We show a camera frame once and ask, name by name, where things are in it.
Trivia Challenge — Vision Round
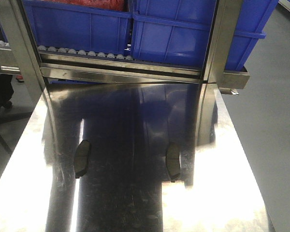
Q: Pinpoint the grey brake pad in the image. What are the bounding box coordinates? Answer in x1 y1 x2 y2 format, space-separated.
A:
73 140 92 179
165 142 181 183

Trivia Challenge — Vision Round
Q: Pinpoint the white roller conveyor track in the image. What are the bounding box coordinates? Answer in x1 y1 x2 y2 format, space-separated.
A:
37 45 134 61

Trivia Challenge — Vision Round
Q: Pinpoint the right blue plastic crate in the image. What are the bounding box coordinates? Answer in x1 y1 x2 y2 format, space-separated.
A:
131 0 278 71

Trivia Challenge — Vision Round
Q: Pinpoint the blue plastic crate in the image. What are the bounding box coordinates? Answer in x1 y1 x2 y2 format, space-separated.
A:
23 0 132 54
131 0 278 71

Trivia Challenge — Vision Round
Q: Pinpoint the left blue plastic crate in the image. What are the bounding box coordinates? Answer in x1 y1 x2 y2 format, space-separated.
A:
23 0 132 54

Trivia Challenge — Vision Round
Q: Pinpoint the black office chair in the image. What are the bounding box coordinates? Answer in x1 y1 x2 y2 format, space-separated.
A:
0 74 16 155

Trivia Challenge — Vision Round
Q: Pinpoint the stainless steel rack frame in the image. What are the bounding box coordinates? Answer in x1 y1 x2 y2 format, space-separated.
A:
0 0 250 103

